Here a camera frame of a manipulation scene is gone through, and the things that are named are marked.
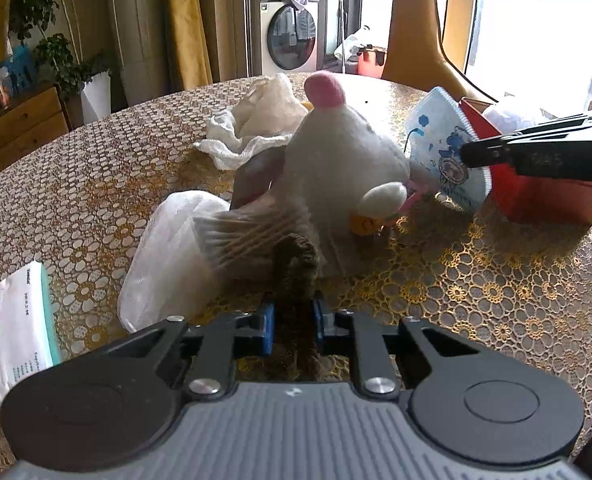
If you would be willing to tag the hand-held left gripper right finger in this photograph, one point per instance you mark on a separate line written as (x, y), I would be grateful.
(318, 326)

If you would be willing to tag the white planter pot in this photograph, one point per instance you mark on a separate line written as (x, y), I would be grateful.
(96, 97)

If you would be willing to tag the yellow curtain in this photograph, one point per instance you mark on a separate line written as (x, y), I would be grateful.
(188, 25)

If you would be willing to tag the brown leather chair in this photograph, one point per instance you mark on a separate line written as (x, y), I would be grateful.
(415, 35)

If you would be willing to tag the white plastic bag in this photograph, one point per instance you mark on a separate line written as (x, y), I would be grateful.
(513, 115)
(168, 260)

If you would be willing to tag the gold lace tablecloth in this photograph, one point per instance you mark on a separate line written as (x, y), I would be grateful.
(76, 200)

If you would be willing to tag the grey plush mouse toy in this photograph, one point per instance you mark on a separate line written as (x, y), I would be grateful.
(336, 160)

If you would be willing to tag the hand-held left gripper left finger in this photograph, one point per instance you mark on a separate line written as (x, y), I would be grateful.
(268, 331)

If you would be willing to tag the wooden drawer cabinet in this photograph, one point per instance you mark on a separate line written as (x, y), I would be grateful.
(21, 130)

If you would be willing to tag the blue face mask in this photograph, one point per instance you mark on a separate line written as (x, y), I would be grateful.
(438, 135)

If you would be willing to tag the bag of cotton swabs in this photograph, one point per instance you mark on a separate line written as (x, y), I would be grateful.
(248, 237)

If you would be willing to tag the pack of tissues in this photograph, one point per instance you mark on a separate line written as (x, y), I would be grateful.
(11, 340)

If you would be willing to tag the white gauze cloth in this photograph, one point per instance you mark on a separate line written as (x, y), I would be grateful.
(263, 110)

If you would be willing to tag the red bucket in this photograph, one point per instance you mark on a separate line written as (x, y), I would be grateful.
(370, 64)

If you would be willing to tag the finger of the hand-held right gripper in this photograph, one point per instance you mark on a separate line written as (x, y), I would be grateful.
(565, 125)
(550, 160)

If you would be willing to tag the blue box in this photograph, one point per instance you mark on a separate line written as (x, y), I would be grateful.
(20, 67)

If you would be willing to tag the silver washing machine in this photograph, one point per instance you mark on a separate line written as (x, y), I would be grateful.
(286, 35)

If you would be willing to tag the green potted plant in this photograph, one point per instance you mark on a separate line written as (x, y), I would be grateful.
(51, 55)

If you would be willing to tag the red box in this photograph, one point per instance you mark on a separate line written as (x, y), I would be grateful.
(535, 200)

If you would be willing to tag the brown pipe cleaner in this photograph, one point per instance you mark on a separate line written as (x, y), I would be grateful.
(292, 280)

